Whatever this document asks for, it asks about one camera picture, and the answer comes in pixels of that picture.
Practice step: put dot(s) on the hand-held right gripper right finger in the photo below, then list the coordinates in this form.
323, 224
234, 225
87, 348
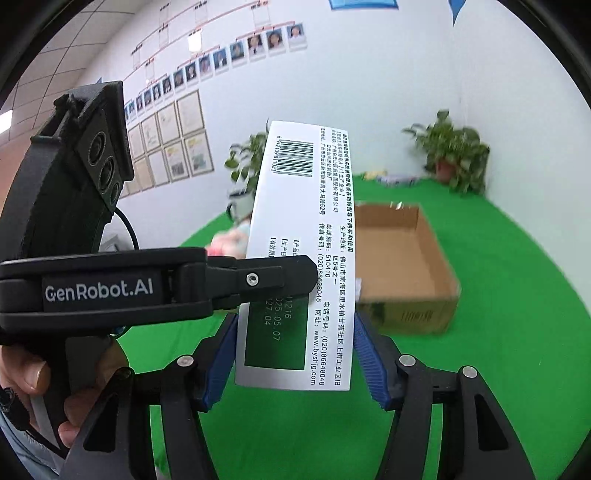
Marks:
369, 360

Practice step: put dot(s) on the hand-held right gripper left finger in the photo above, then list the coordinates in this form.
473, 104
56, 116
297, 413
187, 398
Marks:
217, 364

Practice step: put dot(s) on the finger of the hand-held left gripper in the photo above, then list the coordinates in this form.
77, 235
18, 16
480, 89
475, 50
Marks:
277, 277

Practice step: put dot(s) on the pink and teal plush toy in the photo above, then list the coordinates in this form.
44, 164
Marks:
228, 244

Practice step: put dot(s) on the white medicine box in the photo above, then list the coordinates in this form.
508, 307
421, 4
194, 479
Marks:
295, 194

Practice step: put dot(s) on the brown cardboard box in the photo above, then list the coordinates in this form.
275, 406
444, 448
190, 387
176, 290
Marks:
406, 240

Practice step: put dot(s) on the person's left hand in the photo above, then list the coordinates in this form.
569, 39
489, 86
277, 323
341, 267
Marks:
23, 369

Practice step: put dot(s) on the white mug with black rim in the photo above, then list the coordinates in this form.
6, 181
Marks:
239, 205

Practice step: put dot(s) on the group of framed certificates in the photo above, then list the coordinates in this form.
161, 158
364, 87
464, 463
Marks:
184, 147

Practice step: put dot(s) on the leafy green potted plant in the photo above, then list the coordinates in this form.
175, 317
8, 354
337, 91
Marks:
244, 154

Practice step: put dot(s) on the small yellow packet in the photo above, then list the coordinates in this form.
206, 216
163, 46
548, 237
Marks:
373, 176

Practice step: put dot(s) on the flat white packet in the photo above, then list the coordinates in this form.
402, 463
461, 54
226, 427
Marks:
400, 180

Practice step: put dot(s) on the green tablecloth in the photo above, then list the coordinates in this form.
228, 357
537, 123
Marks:
508, 277

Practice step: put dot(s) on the potted plant in orange pot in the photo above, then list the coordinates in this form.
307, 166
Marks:
455, 143

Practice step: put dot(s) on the blue notice poster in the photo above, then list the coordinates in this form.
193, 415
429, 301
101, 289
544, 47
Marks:
364, 3

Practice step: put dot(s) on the wall chart of portrait photos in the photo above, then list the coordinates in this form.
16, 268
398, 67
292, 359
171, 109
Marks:
240, 50

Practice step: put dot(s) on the blue wall decal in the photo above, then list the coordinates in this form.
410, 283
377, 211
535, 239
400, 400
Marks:
456, 9

